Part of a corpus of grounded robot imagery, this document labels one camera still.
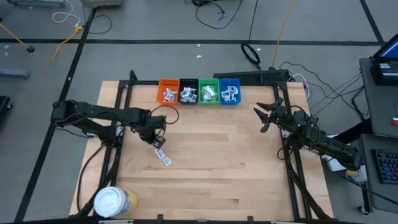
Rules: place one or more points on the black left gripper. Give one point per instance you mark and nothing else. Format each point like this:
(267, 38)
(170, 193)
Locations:
(152, 135)

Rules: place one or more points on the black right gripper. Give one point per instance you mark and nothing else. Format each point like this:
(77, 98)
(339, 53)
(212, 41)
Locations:
(281, 116)

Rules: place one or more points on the white packet black label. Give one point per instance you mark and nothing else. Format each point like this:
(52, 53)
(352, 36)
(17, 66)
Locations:
(184, 99)
(192, 98)
(185, 92)
(192, 91)

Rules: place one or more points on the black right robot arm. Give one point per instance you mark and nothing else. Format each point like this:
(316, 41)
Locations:
(329, 146)

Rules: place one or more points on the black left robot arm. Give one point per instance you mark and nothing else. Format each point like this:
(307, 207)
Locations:
(102, 112)

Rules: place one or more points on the long black power strip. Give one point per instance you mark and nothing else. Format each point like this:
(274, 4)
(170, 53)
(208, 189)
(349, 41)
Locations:
(248, 76)

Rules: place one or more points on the blue plastic bin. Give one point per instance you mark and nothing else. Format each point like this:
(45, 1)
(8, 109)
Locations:
(230, 82)

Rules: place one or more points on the orange plastic bin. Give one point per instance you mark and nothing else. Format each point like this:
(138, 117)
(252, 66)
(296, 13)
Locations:
(168, 82)

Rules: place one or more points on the green plastic bin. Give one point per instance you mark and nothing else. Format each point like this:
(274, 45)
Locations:
(209, 82)

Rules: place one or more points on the black plastic bin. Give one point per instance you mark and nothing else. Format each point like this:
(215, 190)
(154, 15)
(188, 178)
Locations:
(188, 82)

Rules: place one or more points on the white lid yellow wipes canister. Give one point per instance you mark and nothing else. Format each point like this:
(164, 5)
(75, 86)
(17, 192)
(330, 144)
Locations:
(112, 202)

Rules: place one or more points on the grey desk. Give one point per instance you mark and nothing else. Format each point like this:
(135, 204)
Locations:
(379, 109)
(379, 196)

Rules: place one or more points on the black desktop device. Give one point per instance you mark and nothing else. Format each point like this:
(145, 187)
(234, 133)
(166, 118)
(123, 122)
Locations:
(382, 77)

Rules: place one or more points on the small red object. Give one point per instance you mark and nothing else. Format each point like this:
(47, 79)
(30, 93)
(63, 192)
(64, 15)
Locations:
(395, 122)

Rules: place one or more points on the black backlit keyboard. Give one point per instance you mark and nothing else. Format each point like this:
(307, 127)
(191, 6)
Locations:
(387, 166)

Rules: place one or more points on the open laptop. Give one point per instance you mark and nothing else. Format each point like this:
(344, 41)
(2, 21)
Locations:
(390, 51)

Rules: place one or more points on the grey equipment box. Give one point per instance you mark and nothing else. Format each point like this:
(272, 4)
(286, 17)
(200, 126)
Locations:
(101, 3)

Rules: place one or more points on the grey floor bar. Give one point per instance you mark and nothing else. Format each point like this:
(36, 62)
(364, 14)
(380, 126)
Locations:
(14, 73)

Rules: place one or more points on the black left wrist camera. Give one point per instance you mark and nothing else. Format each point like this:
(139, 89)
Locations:
(158, 122)

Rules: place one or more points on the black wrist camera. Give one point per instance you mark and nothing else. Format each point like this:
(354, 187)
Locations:
(301, 119)
(158, 122)

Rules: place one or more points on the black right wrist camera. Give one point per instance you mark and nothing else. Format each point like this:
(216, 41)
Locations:
(301, 119)

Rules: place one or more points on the black aluminium table frame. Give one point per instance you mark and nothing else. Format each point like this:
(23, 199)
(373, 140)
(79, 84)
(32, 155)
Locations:
(124, 83)

